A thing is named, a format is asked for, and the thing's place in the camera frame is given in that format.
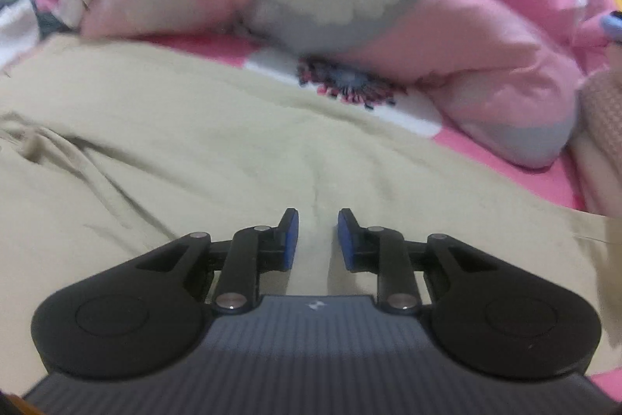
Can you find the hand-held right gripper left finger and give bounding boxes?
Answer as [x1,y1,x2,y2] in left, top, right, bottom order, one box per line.
[136,207,299,313]

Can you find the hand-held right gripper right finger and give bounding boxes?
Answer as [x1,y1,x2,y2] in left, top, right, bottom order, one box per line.
[337,207,491,315]

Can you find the khaki pants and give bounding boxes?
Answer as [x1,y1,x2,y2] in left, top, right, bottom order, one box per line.
[0,33,622,396]

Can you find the pink floral bed blanket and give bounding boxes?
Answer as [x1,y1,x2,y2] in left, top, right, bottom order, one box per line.
[121,31,622,396]

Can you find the pale pink folded garment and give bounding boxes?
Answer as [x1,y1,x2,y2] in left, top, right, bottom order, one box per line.
[571,128,622,219]

